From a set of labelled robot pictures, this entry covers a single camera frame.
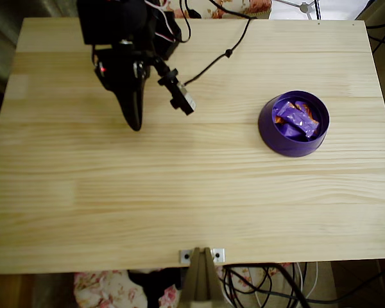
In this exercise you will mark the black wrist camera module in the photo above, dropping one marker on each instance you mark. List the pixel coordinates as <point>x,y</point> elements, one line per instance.
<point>179,96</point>

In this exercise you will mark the purple bowl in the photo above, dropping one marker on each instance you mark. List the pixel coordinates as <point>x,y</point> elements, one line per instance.
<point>276,141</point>

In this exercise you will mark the purple orange wrapped candy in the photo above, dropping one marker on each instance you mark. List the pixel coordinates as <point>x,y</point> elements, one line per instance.
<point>288,132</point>
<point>303,107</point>
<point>295,118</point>

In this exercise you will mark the metal mounting bracket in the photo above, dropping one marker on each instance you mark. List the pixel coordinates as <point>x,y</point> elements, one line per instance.
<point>185,256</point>

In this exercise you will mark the black cloth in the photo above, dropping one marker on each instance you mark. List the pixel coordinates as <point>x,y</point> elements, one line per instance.
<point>154,282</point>

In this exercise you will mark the floral fabric cushion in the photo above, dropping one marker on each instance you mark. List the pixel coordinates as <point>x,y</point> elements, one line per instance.
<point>99,288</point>
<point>244,276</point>
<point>221,9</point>

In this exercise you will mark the olive camera stand post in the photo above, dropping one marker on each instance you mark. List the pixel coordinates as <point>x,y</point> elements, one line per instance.
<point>200,282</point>

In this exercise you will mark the grey metal star base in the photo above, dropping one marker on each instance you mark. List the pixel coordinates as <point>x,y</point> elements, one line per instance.
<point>304,6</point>

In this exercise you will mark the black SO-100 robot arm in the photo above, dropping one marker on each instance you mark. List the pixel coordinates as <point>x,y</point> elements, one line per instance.
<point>115,19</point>

